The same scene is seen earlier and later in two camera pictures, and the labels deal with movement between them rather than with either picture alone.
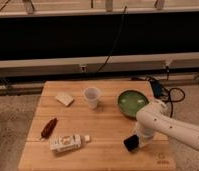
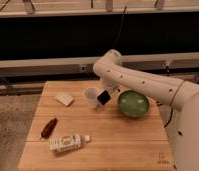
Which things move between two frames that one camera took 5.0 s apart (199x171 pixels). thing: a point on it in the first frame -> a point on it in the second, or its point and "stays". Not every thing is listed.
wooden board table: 81,125 stays
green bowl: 130,100 stays
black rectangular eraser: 131,142 -> 104,97
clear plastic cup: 92,94 stays
